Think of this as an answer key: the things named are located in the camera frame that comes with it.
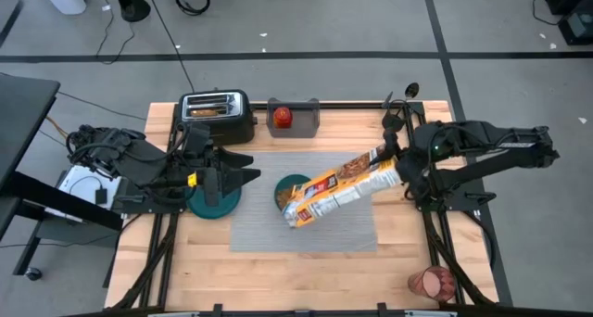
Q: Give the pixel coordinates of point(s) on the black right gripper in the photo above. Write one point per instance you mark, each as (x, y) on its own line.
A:
(417, 168)

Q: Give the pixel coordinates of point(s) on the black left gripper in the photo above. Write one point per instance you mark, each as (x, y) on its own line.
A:
(204, 182)

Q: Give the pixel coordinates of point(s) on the dark teal plate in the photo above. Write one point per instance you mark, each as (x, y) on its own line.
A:
(222, 208)

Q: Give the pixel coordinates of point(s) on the teal ribbed bowl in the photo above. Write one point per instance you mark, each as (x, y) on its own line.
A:
(292, 180)

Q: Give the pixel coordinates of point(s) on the yellow cereal box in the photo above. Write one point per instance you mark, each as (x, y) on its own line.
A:
(343, 192)

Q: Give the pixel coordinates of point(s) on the toast slice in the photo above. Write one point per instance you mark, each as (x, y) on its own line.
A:
(204, 113)

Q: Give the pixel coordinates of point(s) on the metal spoon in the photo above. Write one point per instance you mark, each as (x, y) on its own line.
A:
(412, 90)

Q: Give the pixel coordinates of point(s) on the red apple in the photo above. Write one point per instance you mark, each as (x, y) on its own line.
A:
(282, 117)

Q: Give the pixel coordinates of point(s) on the pink faceted plastic cup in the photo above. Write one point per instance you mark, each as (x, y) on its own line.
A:
(433, 283)

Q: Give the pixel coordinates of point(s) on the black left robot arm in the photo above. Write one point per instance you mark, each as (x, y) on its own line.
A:
(134, 161)

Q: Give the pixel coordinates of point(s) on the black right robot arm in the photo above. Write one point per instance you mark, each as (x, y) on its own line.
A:
(486, 141)

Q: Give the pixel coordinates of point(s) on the black mesh utensil holder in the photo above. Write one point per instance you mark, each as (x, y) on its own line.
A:
(394, 122)

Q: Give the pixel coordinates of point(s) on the black toaster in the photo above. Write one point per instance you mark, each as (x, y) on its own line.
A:
(231, 127)

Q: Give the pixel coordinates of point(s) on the brown cereal flakes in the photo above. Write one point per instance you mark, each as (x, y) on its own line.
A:
(283, 197)

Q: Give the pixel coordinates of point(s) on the grey woven placemat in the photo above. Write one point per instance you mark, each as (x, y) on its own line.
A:
(278, 233)

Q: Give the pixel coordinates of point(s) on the grey transparent plastic bin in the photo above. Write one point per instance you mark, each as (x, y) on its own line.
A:
(306, 122)

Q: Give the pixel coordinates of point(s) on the white box with charger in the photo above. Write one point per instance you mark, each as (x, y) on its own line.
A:
(81, 182)

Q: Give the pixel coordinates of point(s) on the black desk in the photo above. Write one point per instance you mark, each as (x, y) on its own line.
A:
(23, 122)

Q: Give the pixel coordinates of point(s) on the black equipment case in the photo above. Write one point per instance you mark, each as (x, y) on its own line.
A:
(576, 16)

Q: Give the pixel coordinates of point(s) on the black metal table frame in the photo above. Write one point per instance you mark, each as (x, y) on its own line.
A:
(324, 105)

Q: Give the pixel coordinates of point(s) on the black stanchion post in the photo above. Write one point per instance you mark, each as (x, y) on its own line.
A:
(132, 6)

